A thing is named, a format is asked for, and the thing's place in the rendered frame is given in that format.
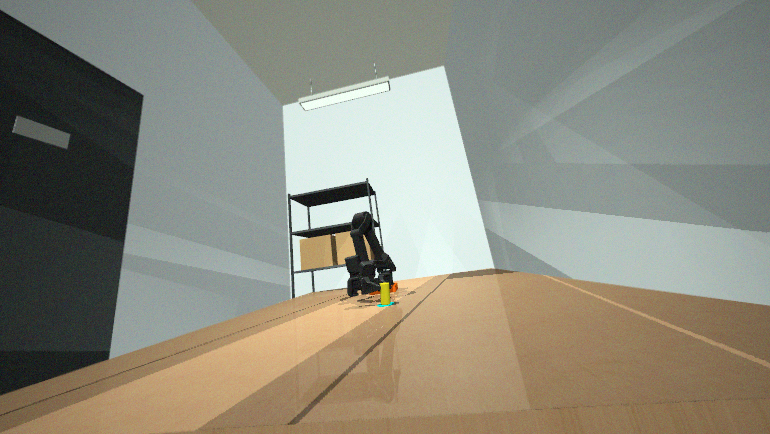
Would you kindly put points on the yellow cylinder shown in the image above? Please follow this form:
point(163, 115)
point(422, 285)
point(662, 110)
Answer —
point(385, 293)

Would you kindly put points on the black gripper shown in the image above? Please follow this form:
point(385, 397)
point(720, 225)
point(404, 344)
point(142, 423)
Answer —
point(367, 284)

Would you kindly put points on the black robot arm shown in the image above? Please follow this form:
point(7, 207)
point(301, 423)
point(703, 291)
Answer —
point(359, 264)

